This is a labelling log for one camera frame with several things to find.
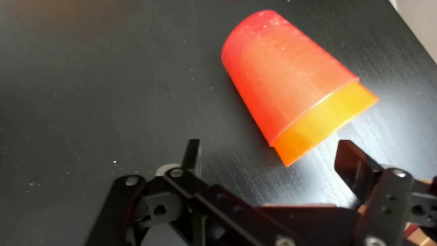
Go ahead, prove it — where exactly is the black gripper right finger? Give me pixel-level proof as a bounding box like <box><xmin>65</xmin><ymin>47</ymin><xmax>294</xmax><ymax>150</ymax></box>
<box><xmin>334</xmin><ymin>139</ymin><xmax>420</xmax><ymax>246</ymax></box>

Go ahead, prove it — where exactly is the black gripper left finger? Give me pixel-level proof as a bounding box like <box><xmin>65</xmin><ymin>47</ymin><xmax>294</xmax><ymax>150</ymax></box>
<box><xmin>81</xmin><ymin>137</ymin><xmax>256</xmax><ymax>246</ymax></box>

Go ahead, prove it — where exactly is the orange plastic cup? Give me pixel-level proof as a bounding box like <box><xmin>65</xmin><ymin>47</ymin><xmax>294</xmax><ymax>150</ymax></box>
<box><xmin>273</xmin><ymin>81</ymin><xmax>378</xmax><ymax>166</ymax></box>

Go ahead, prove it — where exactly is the pink plastic cup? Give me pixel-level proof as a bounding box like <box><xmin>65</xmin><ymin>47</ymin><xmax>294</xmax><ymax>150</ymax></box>
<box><xmin>221</xmin><ymin>9</ymin><xmax>357</xmax><ymax>146</ymax></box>

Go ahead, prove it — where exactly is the black side table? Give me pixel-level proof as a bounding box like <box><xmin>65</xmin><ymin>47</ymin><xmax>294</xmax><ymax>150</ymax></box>
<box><xmin>0</xmin><ymin>0</ymin><xmax>437</xmax><ymax>246</ymax></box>

